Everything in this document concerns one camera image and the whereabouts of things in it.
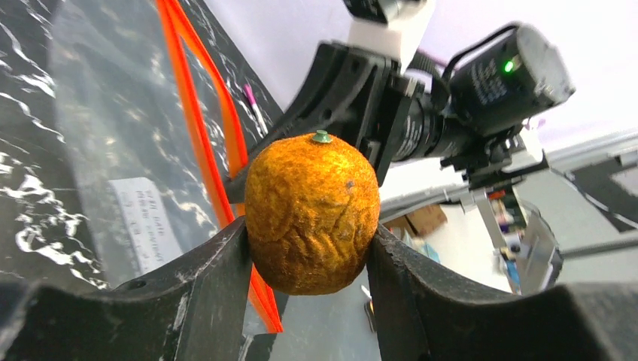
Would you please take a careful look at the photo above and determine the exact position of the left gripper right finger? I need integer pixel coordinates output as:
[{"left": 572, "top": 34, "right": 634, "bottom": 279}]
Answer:
[{"left": 367, "top": 226, "right": 637, "bottom": 360}]

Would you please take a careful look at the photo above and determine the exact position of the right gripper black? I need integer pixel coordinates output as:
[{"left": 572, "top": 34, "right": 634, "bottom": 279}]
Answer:
[{"left": 248, "top": 41, "right": 424, "bottom": 186}]

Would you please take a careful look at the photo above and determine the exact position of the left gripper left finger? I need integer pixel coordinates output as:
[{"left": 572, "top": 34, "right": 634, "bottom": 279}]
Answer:
[{"left": 1, "top": 218, "right": 252, "bottom": 360}]

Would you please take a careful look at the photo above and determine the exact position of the orange tangerine toy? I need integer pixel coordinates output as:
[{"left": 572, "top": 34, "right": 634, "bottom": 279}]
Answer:
[{"left": 244, "top": 130, "right": 381, "bottom": 296}]

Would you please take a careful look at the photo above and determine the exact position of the clear zip top bag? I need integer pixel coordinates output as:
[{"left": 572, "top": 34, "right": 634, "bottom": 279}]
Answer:
[{"left": 47, "top": 0, "right": 285, "bottom": 335}]

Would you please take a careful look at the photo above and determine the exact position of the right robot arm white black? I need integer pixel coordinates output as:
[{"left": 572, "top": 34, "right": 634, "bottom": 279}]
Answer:
[{"left": 250, "top": 23, "right": 575, "bottom": 190}]

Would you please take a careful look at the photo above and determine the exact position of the pink pen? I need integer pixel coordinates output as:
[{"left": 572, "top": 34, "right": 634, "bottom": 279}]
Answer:
[{"left": 243, "top": 83, "right": 269, "bottom": 136}]

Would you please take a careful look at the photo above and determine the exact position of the aluminium frame rail front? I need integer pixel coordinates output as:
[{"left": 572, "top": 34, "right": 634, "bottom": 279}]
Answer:
[{"left": 380, "top": 128, "right": 637, "bottom": 223}]

